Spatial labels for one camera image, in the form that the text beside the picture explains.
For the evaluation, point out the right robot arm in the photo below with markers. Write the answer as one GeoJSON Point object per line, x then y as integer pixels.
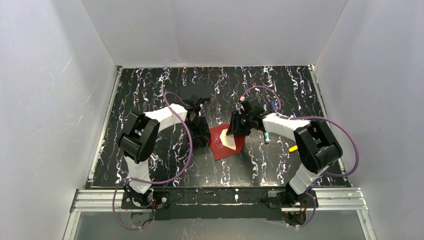
{"type": "Point", "coordinates": [317, 145]}

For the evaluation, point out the cream paper letter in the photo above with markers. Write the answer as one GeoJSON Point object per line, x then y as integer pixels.
{"type": "Point", "coordinates": [227, 141]}

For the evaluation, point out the aluminium rail frame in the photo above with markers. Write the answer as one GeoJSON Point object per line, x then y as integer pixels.
{"type": "Point", "coordinates": [328, 198]}

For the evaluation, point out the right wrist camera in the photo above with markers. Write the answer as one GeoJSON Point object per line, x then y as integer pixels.
{"type": "Point", "coordinates": [250, 105]}

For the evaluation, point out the silver wrench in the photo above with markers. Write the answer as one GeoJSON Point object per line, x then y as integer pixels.
{"type": "Point", "coordinates": [155, 161]}

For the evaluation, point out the blue red screwdriver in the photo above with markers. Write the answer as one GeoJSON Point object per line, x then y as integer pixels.
{"type": "Point", "coordinates": [273, 106]}

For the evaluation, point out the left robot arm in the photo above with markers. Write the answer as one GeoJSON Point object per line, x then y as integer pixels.
{"type": "Point", "coordinates": [138, 140]}

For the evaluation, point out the green white glue stick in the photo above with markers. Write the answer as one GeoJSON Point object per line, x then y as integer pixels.
{"type": "Point", "coordinates": [267, 138]}

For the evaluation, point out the black rectangular block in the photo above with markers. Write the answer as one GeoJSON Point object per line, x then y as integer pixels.
{"type": "Point", "coordinates": [185, 92]}

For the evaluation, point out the yellow handled screwdriver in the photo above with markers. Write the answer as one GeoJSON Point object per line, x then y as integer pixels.
{"type": "Point", "coordinates": [293, 149]}

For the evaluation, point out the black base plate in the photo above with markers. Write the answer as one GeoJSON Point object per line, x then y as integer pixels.
{"type": "Point", "coordinates": [174, 203]}

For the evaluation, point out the red envelope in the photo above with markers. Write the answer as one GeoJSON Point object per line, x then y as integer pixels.
{"type": "Point", "coordinates": [218, 150]}

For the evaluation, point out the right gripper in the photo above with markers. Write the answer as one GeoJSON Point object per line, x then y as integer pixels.
{"type": "Point", "coordinates": [238, 124]}

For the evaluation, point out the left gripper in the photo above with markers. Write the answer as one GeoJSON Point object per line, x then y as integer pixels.
{"type": "Point", "coordinates": [199, 129]}

